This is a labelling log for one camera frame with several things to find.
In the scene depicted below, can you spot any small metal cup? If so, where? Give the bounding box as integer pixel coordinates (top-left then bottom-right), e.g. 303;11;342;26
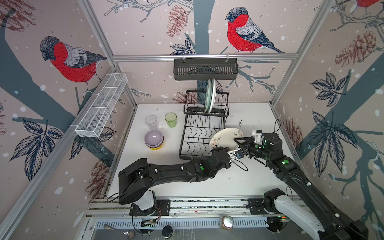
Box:
221;216;234;231

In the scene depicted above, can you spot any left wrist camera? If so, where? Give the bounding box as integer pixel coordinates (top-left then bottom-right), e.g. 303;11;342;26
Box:
228;149;245;160

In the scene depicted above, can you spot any metal spoon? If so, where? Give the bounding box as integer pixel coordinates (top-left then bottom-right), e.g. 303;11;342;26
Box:
103;225;135;240

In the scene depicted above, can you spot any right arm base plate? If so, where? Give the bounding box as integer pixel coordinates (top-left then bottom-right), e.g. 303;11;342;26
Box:
246;199;278;215

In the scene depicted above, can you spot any horizontal aluminium frame bar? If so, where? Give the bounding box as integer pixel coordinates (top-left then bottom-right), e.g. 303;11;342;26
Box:
113;53;299;63

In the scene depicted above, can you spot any white wire mesh shelf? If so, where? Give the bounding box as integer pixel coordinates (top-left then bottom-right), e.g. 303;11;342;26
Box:
75;73;128;138

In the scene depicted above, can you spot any clear glass tumbler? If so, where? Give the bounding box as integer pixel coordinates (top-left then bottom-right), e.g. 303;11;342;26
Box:
145;115;158;130

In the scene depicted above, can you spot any aluminium mounting rail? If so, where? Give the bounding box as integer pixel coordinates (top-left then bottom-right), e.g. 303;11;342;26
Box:
86;195;334;219

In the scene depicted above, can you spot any green glass tumbler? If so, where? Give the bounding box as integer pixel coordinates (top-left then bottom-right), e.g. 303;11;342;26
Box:
165;113;177;128

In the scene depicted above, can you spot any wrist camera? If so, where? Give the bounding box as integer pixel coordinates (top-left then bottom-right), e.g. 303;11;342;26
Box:
228;149;245;160
252;130;263;143

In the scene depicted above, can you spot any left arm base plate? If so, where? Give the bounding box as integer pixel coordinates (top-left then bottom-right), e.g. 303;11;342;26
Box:
129;200;171;217

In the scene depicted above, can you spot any pale green plate middle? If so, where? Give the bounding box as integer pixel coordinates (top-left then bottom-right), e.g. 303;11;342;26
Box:
205;80;212;113

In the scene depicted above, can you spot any lilac ceramic bowl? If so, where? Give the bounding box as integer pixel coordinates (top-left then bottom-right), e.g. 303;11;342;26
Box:
144;130;164;148

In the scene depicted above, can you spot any white plate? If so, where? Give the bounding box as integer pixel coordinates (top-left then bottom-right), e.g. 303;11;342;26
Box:
209;128;244;151
209;79;217;113

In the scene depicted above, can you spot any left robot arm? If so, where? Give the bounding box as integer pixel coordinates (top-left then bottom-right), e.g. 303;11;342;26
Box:
118;148;231;211

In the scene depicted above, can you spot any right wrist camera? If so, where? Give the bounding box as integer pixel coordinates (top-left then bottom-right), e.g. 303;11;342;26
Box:
252;130;263;143

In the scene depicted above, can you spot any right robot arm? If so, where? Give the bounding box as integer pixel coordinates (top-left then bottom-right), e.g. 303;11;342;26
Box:
234;133;369;240

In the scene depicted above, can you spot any black two-tier dish rack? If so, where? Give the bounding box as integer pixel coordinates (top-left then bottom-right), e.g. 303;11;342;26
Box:
179;90;230;161

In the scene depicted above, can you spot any yellow ceramic bowl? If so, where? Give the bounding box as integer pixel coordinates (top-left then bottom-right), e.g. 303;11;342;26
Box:
148;145;163;150

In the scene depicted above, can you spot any black hanging wall basket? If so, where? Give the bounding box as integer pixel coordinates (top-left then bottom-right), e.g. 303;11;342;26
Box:
174;58;239;81

